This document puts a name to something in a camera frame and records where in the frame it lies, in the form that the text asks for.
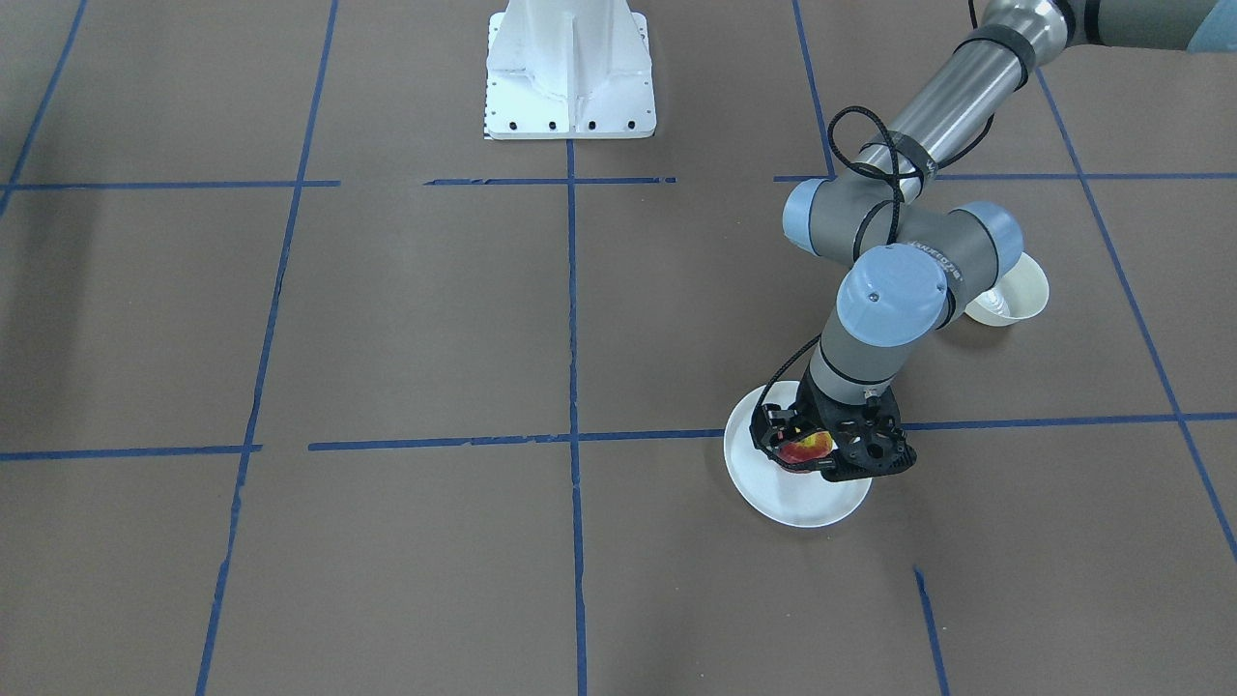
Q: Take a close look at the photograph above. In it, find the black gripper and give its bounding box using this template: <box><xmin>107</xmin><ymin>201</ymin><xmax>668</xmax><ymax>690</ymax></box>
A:
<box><xmin>762</xmin><ymin>380</ymin><xmax>917</xmax><ymax>481</ymax></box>

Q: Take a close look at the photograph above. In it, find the red yellow apple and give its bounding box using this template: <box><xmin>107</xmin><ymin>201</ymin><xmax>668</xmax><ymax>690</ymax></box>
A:
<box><xmin>778</xmin><ymin>430</ymin><xmax>835</xmax><ymax>464</ymax></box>

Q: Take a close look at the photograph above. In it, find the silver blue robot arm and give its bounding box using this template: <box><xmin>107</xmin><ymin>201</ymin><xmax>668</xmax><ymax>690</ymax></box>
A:
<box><xmin>748</xmin><ymin>1</ymin><xmax>1235</xmax><ymax>481</ymax></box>

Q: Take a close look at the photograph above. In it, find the white plate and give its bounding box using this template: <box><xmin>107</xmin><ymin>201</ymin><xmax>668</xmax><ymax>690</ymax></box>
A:
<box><xmin>722</xmin><ymin>387</ymin><xmax>872</xmax><ymax>529</ymax></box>

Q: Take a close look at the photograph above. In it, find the white bowl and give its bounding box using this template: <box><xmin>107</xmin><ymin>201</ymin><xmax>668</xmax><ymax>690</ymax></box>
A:
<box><xmin>964</xmin><ymin>252</ymin><xmax>1050</xmax><ymax>328</ymax></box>

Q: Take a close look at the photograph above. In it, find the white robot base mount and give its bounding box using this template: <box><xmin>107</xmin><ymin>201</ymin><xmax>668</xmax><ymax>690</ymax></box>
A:
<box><xmin>482</xmin><ymin>1</ymin><xmax>657</xmax><ymax>140</ymax></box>

